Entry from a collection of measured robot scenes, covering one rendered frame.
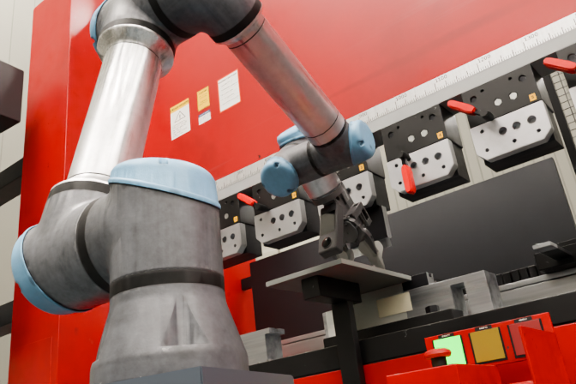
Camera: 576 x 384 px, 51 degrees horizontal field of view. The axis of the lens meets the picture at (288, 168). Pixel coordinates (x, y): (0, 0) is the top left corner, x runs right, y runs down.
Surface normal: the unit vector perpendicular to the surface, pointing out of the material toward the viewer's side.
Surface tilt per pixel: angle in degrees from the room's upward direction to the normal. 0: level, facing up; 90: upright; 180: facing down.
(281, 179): 130
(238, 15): 135
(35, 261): 100
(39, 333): 90
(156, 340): 72
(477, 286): 90
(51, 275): 120
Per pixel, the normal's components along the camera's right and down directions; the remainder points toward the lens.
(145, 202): -0.16, -0.39
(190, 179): 0.59, -0.44
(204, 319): 0.56, -0.65
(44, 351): -0.62, -0.25
